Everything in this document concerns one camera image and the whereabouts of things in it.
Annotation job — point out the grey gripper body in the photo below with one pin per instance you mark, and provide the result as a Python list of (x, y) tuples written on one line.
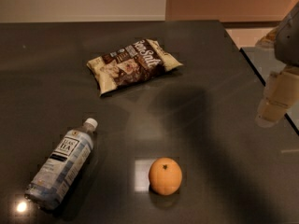
[(288, 42)]

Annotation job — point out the brown sea salt chip bag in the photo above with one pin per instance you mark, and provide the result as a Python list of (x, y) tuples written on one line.
[(138, 62)]

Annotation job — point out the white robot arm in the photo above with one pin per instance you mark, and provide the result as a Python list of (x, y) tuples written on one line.
[(286, 44)]

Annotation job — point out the blue label plastic tea bottle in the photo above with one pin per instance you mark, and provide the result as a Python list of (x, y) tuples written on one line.
[(57, 174)]

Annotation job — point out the orange fruit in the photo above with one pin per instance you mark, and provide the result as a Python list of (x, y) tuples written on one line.
[(165, 176)]

